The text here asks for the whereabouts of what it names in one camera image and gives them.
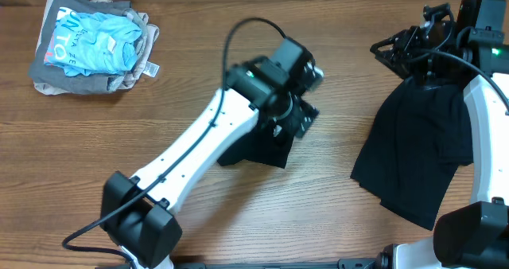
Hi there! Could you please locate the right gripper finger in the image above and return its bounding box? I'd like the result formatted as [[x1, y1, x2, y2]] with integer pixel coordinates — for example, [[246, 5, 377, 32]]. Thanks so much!
[[370, 45, 401, 77], [370, 32, 410, 53]]

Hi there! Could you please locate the black t-shirt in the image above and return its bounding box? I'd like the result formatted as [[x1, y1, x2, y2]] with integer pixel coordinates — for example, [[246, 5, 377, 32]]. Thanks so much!
[[217, 125, 294, 169]]

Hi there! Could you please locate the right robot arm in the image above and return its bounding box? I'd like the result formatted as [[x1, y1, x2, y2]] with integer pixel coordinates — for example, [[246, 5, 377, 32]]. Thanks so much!
[[370, 0, 508, 268]]

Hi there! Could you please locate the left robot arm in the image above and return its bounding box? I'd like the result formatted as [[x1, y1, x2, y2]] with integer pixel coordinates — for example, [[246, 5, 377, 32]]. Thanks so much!
[[100, 38, 324, 268]]

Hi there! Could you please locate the dark navy garment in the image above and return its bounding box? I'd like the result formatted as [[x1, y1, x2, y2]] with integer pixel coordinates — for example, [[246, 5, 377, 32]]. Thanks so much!
[[351, 78, 473, 230]]

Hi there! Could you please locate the light blue folded t-shirt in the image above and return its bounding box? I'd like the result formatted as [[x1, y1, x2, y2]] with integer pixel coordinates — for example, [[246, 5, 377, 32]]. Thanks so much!
[[43, 7, 142, 76]]

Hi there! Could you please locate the grey folded t-shirt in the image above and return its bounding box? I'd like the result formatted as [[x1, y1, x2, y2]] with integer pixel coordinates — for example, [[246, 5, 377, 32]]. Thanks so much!
[[29, 0, 152, 95]]

